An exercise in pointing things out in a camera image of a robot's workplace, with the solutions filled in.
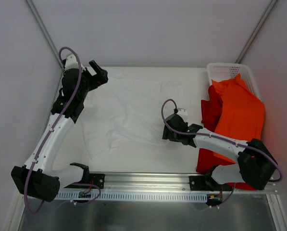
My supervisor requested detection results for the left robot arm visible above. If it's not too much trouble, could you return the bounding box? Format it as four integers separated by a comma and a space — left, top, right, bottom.
11, 60, 108, 202

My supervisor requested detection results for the white t shirt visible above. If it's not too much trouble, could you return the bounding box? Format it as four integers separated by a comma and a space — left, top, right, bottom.
80, 76, 183, 159

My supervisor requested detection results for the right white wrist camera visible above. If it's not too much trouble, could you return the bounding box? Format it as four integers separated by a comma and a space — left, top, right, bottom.
176, 108, 188, 120

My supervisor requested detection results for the red t shirt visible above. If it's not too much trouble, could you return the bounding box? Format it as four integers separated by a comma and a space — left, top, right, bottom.
196, 85, 259, 191

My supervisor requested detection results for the white plastic basket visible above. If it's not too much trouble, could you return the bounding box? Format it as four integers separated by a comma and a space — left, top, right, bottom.
207, 63, 262, 101

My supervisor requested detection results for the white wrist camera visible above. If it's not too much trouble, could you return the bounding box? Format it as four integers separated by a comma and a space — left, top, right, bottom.
176, 108, 188, 120
62, 54, 83, 71

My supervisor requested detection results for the aluminium mounting rail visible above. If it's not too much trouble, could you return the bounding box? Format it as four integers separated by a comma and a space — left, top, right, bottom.
56, 170, 278, 193

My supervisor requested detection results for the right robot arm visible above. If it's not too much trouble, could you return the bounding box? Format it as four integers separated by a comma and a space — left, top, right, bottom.
163, 114, 278, 191

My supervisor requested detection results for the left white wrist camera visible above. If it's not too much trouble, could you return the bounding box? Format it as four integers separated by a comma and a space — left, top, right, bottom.
62, 54, 83, 71

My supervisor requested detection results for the orange t shirt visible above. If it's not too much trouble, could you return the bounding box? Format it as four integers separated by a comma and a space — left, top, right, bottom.
211, 73, 266, 164

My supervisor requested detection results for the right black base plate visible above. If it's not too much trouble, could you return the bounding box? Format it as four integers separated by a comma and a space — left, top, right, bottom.
188, 175, 233, 192

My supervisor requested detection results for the white slotted cable duct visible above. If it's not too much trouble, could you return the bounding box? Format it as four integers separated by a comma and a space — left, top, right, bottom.
55, 190, 207, 203

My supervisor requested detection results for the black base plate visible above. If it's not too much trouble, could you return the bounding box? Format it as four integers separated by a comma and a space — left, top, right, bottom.
66, 173, 105, 189
188, 175, 233, 192

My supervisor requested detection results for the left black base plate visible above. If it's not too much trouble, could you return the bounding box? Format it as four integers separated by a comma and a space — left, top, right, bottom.
66, 173, 105, 189

